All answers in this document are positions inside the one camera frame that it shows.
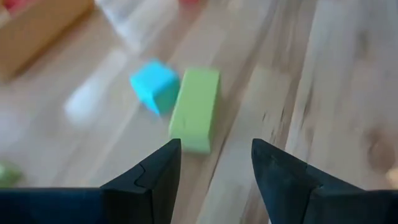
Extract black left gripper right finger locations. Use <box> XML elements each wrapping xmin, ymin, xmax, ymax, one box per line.
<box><xmin>251</xmin><ymin>138</ymin><xmax>366</xmax><ymax>224</ymax></box>

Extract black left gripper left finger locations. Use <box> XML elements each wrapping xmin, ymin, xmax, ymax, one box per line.
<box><xmin>99</xmin><ymin>138</ymin><xmax>182</xmax><ymax>224</ymax></box>

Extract green wooden block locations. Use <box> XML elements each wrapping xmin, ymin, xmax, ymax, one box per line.
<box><xmin>0</xmin><ymin>160</ymin><xmax>23</xmax><ymax>187</ymax></box>
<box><xmin>169</xmin><ymin>67</ymin><xmax>221</xmax><ymax>155</ymax></box>

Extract small teal cube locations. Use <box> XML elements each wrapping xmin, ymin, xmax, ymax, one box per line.
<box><xmin>129</xmin><ymin>58</ymin><xmax>181</xmax><ymax>116</ymax></box>

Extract yellow plastic bin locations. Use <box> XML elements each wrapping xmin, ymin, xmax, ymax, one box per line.
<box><xmin>0</xmin><ymin>0</ymin><xmax>95</xmax><ymax>82</ymax></box>

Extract orange-red wooden block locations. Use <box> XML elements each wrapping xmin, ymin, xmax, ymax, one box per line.
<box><xmin>2</xmin><ymin>0</ymin><xmax>30</xmax><ymax>12</ymax></box>

